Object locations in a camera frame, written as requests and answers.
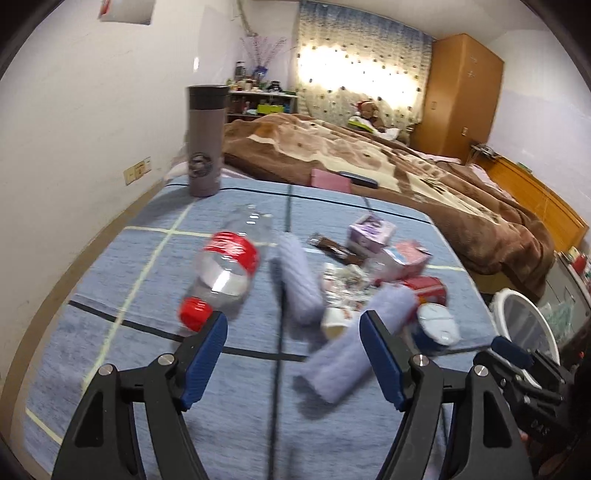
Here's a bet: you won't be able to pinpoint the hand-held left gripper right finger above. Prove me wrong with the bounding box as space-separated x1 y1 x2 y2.
359 310 536 480

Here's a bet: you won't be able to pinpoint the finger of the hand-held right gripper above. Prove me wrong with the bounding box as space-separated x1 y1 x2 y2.
475 352 529 393
491 336 533 366

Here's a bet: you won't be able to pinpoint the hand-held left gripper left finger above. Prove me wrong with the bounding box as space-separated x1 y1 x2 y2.
51 310 229 480

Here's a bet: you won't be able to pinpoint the white plastic bin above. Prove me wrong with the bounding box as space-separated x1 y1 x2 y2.
489 287 561 370

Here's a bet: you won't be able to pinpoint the lilac knit cloth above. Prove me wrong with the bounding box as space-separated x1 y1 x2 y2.
269 233 324 326
293 282 419 403

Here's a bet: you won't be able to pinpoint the white printed snack bag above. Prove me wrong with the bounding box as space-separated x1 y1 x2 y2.
321 263 384 308

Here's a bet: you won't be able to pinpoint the clear plastic bottle red label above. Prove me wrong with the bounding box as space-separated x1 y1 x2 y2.
179 204 274 333

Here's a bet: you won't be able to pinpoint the translucent plastic bag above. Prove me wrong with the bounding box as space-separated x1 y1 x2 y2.
540 300 583 342

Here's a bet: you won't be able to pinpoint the white paper cup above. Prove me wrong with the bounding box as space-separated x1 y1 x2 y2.
321 305 361 341

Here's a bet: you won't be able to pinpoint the bedside cabinet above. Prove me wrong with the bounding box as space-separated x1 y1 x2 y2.
554 249 591 352

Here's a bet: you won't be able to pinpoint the red can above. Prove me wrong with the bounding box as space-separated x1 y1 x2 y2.
402 276 448 306

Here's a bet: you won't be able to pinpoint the blue checked sheet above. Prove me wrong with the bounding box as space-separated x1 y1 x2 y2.
23 178 502 480

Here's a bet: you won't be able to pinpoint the pink drink carton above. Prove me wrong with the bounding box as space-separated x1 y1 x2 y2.
381 240 432 282

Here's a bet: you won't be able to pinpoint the brown snack wrapper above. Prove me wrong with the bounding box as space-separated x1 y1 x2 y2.
308 234 365 267

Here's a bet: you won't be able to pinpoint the purple drink carton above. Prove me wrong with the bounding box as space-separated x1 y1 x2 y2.
347 215 398 258

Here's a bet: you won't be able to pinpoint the wooden headboard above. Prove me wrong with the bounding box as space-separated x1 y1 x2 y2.
471 154 589 252

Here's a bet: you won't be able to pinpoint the pink bedsheet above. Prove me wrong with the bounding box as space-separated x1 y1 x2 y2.
416 148 513 197

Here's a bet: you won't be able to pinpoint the brown patterned blanket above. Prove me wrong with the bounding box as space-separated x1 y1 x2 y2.
223 113 557 296

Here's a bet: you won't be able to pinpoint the black remote control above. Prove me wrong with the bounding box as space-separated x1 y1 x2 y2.
339 171 380 189

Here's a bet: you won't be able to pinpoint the pink notebook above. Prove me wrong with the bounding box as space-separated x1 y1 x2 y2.
311 168 354 193

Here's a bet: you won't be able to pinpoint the grey thermos flask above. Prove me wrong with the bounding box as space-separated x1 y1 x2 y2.
186 84 230 198

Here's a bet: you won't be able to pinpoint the green white cloth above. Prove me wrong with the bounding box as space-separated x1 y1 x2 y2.
348 115 400 139

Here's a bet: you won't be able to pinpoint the brown teddy bear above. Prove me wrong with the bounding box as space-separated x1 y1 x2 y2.
353 99 384 132

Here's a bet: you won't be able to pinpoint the wooden wardrobe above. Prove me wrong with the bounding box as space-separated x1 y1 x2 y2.
411 33 505 162

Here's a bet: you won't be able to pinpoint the white cluttered shelf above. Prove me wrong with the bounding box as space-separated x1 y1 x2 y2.
225 89 297 124

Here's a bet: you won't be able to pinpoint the dotted window curtain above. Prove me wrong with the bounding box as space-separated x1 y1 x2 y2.
295 0 435 127

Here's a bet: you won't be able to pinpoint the purple dried branches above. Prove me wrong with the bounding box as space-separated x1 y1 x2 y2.
239 36 289 70

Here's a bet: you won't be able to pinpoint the beige wall socket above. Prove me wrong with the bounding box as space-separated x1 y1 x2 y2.
123 157 152 185

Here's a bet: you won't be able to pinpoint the white wall poster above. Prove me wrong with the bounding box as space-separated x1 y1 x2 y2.
98 0 154 25

